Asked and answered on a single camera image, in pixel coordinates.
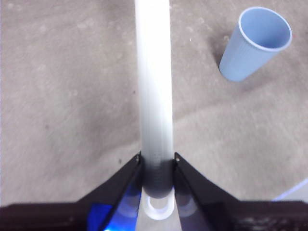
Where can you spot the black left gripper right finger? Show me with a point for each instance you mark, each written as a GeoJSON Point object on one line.
{"type": "Point", "coordinates": [240, 216]}

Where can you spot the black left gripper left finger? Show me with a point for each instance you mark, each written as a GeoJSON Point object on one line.
{"type": "Point", "coordinates": [72, 216]}

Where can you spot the blue ribbed plastic cup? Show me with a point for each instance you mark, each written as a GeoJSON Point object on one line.
{"type": "Point", "coordinates": [243, 55]}

